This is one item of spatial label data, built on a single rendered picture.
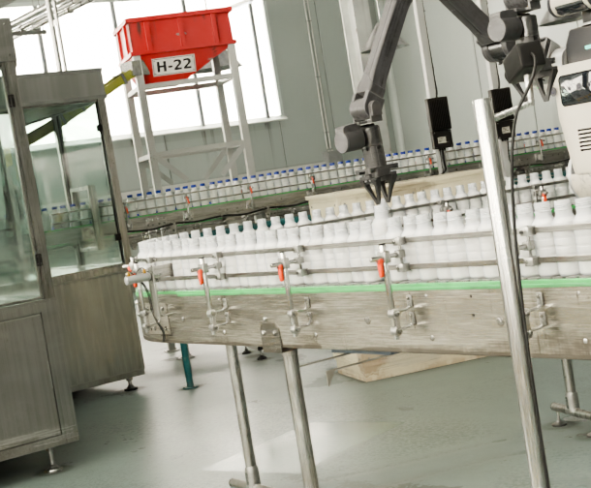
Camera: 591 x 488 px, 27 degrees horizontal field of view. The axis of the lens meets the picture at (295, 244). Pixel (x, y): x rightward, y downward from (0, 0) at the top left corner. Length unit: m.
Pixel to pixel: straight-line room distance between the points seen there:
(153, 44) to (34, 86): 1.80
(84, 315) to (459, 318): 5.82
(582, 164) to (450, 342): 0.72
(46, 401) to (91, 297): 2.28
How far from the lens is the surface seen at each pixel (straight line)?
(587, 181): 3.44
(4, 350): 6.31
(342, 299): 3.31
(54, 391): 6.42
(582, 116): 3.42
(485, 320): 2.89
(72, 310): 8.53
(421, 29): 9.72
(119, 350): 8.69
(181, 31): 10.12
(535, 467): 2.23
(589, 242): 2.67
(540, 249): 2.76
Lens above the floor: 1.30
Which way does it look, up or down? 3 degrees down
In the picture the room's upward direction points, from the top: 9 degrees counter-clockwise
